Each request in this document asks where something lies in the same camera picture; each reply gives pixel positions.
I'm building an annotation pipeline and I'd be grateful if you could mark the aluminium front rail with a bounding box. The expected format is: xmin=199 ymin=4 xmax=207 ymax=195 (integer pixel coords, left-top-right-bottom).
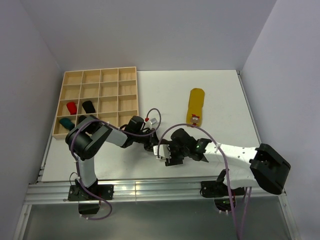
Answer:
xmin=24 ymin=174 xmax=287 ymax=206

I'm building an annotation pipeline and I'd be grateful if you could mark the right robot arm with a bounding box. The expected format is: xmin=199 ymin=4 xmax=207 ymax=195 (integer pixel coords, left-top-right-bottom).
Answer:
xmin=153 ymin=128 xmax=291 ymax=197

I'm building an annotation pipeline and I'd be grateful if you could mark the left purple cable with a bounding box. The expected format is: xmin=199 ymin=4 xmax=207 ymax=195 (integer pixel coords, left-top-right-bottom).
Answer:
xmin=69 ymin=107 xmax=162 ymax=221

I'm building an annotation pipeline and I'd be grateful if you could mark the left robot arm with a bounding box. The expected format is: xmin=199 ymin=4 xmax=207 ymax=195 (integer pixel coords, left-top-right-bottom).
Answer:
xmin=65 ymin=114 xmax=159 ymax=200

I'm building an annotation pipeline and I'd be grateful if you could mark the black rolled sock lower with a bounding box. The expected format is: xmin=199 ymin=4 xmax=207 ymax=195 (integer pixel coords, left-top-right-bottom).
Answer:
xmin=77 ymin=115 xmax=86 ymax=124

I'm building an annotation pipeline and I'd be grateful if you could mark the wooden compartment tray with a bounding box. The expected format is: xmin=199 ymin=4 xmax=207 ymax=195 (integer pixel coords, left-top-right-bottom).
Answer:
xmin=52 ymin=66 xmax=139 ymax=140

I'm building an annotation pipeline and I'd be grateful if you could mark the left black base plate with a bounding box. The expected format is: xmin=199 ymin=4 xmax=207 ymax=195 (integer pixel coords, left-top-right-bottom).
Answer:
xmin=67 ymin=184 xmax=114 ymax=202

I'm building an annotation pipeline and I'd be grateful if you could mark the black rolled sock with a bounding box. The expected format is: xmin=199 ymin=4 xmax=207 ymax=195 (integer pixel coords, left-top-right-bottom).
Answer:
xmin=82 ymin=100 xmax=96 ymax=114
xmin=77 ymin=115 xmax=86 ymax=124

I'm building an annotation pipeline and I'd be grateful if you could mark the yellow cartoon sock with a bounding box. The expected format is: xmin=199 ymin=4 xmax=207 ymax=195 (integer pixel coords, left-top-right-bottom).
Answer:
xmin=186 ymin=88 xmax=205 ymax=127

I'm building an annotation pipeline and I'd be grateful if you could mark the red rolled sock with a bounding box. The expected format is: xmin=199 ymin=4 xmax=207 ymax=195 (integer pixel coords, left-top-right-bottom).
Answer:
xmin=66 ymin=101 xmax=77 ymax=115

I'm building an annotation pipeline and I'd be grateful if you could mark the teal rolled sock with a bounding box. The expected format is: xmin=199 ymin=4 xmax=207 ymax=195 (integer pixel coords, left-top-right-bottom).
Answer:
xmin=59 ymin=117 xmax=75 ymax=131

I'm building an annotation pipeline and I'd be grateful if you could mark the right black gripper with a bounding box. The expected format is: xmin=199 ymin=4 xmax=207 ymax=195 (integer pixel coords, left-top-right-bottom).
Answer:
xmin=162 ymin=140 xmax=189 ymax=167

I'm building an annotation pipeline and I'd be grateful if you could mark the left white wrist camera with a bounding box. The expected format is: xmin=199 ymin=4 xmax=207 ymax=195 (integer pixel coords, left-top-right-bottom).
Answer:
xmin=145 ymin=117 xmax=158 ymax=128

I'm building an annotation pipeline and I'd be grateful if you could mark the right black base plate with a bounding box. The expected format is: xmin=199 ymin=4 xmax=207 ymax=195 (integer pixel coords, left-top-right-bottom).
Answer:
xmin=200 ymin=180 xmax=229 ymax=198

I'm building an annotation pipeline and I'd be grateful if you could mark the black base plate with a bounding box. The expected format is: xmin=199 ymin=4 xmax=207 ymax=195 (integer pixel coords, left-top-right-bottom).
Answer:
xmin=200 ymin=180 xmax=229 ymax=198
xmin=67 ymin=184 xmax=114 ymax=202

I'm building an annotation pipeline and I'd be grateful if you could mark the black rolled sock upper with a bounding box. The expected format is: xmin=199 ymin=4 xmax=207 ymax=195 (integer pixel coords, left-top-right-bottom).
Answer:
xmin=82 ymin=100 xmax=96 ymax=114

